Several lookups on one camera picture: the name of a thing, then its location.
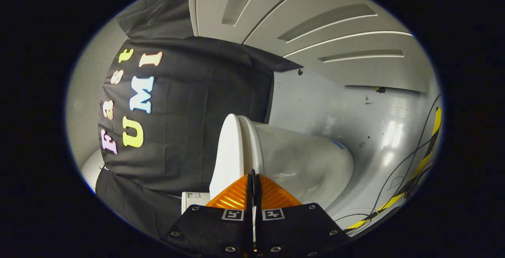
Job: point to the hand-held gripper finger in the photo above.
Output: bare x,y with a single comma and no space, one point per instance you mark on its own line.
258,193
251,193

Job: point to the white toilet bowl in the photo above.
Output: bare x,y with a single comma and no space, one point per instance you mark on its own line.
300,159

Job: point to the white toilet tank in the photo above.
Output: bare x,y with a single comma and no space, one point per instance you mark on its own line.
191,205

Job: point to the black backdrop cloth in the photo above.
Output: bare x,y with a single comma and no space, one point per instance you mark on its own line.
189,131

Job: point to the large ceiling light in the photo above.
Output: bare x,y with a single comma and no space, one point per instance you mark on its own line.
91,169

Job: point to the yellow black floor tape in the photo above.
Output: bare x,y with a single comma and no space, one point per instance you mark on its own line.
424,161

